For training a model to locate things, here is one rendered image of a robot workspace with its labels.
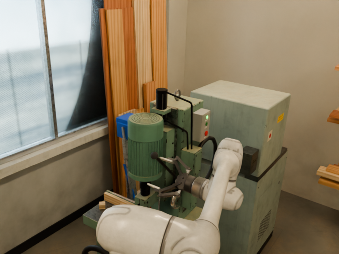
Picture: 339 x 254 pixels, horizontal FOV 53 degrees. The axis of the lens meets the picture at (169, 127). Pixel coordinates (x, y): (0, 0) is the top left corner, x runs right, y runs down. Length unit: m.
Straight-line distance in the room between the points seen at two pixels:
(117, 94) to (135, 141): 1.54
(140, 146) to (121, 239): 0.79
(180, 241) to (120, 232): 0.15
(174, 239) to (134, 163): 0.86
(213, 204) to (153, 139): 0.58
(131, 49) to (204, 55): 1.10
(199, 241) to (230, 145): 0.59
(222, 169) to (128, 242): 0.50
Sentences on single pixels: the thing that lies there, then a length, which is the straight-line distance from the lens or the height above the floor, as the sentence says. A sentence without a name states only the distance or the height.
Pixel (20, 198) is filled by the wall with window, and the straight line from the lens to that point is 3.01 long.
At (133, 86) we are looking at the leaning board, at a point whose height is 1.20.
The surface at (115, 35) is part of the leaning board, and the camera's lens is 3.06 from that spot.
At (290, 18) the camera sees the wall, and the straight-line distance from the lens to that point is 3.63.
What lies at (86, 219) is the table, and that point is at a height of 0.88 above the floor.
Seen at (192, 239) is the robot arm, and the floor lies 1.54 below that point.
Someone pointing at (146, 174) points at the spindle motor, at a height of 1.24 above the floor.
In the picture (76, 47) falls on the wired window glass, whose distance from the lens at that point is 3.05.
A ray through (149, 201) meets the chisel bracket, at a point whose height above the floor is 1.04.
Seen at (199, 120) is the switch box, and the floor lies 1.44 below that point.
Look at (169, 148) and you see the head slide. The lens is 1.78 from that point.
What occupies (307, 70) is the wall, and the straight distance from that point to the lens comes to 3.62.
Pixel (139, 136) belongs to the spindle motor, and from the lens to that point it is 1.60.
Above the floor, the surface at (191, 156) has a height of 1.28.
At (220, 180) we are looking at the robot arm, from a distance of 1.21.
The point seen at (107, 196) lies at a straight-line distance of 2.09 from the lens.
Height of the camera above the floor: 2.10
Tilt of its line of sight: 22 degrees down
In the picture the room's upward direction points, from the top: 2 degrees clockwise
